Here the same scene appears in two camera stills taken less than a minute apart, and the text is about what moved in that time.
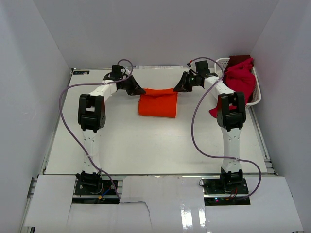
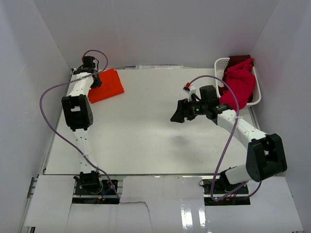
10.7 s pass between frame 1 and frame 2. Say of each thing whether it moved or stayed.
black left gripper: moved
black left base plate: stayed
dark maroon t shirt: stayed
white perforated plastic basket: stayed
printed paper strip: stayed
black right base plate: stayed
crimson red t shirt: stayed
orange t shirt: moved
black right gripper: moved
